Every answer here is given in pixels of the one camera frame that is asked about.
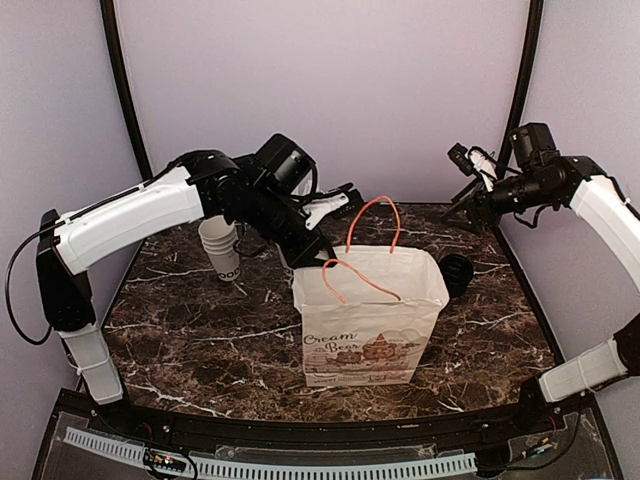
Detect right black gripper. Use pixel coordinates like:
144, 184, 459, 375
441, 170, 557, 234

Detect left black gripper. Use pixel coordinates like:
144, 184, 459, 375
242, 183, 339, 270

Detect white printed paper bag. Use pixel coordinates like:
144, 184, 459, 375
291, 195, 450, 389

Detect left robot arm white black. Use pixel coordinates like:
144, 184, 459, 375
32, 134, 349, 436

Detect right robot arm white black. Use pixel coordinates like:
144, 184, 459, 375
439, 117, 639, 434

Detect stack of black lids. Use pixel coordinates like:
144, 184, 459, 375
438, 254, 474, 298

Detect stack of white paper cups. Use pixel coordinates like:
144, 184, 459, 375
198, 215, 241, 282

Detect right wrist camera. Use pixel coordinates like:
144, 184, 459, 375
447, 143, 498, 181

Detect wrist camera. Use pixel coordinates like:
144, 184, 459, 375
301, 182, 363, 230
447, 143, 498, 181

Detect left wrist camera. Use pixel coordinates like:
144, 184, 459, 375
301, 182, 363, 230

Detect right black frame post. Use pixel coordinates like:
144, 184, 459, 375
498, 0, 544, 166

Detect black frame post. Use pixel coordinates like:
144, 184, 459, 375
99, 0, 152, 180
498, 0, 544, 166

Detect white slotted cable duct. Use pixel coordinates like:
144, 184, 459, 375
63, 427, 477, 479

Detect left black frame post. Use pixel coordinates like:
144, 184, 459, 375
99, 0, 152, 180

